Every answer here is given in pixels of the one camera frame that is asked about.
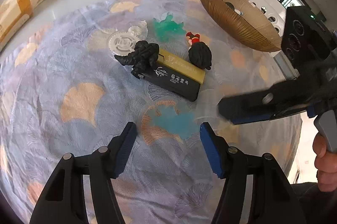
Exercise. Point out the clear plastic gear toy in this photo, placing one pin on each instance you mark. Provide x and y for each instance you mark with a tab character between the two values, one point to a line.
123	43

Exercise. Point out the black-haired red girl figurine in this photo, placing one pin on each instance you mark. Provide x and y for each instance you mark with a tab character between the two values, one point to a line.
199	53

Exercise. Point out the person's right hand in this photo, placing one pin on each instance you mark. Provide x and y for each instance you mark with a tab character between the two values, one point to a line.
326	164

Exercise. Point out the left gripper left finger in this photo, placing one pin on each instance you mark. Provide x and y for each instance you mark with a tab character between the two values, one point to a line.
62	198

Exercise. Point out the black-haired boy figurine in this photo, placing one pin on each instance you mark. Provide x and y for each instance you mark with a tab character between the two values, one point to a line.
232	7

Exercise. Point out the patterned ginkgo tablecloth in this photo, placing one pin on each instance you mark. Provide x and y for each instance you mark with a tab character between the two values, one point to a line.
62	91

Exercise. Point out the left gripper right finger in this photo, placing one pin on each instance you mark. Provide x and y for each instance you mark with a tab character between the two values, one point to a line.
273	199

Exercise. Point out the black dragon figurine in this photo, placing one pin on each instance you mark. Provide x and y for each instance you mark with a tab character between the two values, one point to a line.
143	58

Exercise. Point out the teal translucent splat toy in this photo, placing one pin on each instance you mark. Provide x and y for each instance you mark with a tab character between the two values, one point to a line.
181	124

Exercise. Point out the amber ribbed glass bowl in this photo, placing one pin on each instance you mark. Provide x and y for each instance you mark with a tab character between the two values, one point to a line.
252	29

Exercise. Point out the green translucent splat toy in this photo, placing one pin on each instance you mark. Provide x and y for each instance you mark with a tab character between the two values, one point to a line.
167	28

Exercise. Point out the clear plastic cup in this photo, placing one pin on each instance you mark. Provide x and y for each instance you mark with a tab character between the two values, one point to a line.
207	104

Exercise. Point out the white chair near right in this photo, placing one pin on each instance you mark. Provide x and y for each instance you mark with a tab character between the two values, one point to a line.
274	11

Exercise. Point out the yellow rectangular box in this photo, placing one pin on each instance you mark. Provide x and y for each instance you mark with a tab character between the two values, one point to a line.
182	66

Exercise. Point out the black rectangular box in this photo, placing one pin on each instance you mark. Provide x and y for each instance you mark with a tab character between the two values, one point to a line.
172	81

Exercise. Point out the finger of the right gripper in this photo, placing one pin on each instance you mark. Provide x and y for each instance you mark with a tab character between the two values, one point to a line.
281	100

